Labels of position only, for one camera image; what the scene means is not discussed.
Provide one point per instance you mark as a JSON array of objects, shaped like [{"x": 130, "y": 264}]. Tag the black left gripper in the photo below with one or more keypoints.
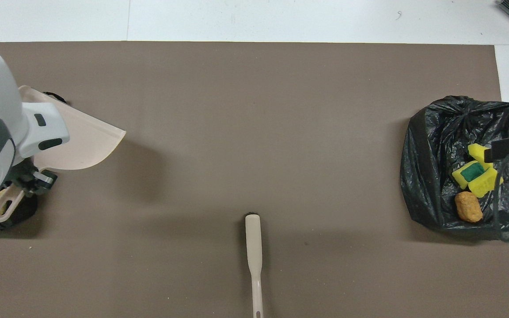
[{"x": 27, "y": 179}]

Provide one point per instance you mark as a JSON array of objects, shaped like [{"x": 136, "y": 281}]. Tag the small yellow sponge piece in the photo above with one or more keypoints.
[{"x": 477, "y": 152}]

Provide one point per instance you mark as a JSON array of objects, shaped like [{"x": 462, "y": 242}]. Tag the large yellow sponge piece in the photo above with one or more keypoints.
[{"x": 484, "y": 185}]

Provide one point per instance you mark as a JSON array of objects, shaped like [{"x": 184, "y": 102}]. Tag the green and yellow sponge piece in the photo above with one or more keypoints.
[{"x": 471, "y": 173}]

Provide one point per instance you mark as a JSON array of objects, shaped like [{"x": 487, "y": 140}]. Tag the beige plastic dustpan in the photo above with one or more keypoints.
[{"x": 86, "y": 145}]

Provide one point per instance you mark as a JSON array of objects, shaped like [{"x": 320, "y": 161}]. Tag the brown cork-like nugget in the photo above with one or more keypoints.
[{"x": 469, "y": 207}]

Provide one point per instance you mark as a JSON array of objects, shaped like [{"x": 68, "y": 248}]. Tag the beige hand brush black bristles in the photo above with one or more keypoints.
[{"x": 253, "y": 238}]

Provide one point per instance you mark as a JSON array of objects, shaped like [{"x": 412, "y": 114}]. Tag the pink bin with black bag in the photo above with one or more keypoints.
[{"x": 20, "y": 212}]

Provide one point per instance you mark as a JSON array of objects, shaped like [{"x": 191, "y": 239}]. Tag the brown table mat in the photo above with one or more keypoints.
[{"x": 281, "y": 132}]

